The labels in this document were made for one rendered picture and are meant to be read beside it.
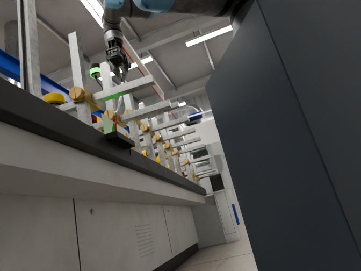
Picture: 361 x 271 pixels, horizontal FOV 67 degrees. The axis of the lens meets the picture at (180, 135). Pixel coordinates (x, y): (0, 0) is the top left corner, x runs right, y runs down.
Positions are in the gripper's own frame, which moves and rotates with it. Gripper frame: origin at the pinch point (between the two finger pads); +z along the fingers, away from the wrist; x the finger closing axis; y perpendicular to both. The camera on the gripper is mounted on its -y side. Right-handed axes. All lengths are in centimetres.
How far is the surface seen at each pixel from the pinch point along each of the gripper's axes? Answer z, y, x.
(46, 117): 37, 51, -4
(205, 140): -34, -251, 13
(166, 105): 18.0, -2.4, 17.7
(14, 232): 61, 36, -28
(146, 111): 18.1, -2.4, 7.8
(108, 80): -1.3, 2.0, -6.4
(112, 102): 10.8, 1.9, -6.3
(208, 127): -52, -251, 23
